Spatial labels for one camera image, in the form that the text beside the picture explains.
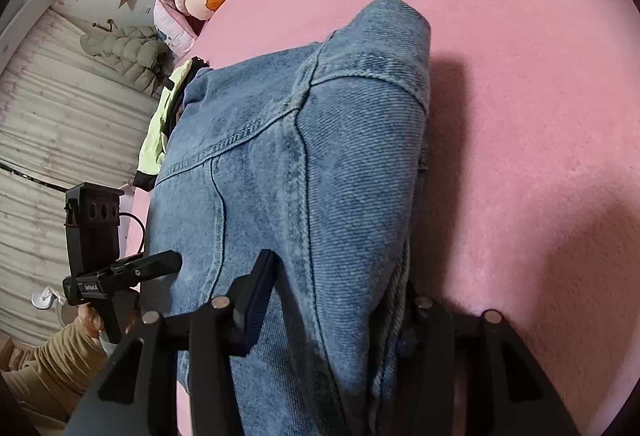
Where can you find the pink cartoon print pillow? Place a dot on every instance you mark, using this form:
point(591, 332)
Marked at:
point(172, 28)

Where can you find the grey-green puffer coat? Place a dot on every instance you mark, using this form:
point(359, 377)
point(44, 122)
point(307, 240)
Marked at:
point(127, 55)

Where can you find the pale pleated curtain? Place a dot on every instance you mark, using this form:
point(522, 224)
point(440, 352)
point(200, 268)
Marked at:
point(60, 125)

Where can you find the wall coat hook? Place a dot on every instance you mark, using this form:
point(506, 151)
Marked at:
point(102, 25)

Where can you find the person's left hand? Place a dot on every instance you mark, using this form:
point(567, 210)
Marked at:
point(90, 318)

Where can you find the blue denim jacket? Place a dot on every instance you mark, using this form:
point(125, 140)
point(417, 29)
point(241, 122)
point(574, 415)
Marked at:
point(300, 165)

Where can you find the bed with pink sheet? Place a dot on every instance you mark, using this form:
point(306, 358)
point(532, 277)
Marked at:
point(500, 65)

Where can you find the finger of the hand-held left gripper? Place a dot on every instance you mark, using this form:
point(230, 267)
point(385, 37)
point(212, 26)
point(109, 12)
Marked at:
point(155, 263)

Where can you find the light green folded garment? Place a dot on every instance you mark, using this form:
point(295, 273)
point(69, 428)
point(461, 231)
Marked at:
point(152, 145)

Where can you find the dark folded clothes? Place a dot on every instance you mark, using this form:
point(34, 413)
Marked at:
point(174, 110)

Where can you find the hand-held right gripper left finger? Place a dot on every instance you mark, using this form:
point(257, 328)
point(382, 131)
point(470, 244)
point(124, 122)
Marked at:
point(255, 311)

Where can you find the white round object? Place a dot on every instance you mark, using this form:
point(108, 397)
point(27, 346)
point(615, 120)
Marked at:
point(45, 298)

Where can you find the person's left forearm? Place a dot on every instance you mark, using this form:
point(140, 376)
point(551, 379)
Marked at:
point(50, 366)

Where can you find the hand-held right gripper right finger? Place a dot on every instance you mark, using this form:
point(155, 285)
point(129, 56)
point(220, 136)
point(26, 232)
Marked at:
point(435, 331)

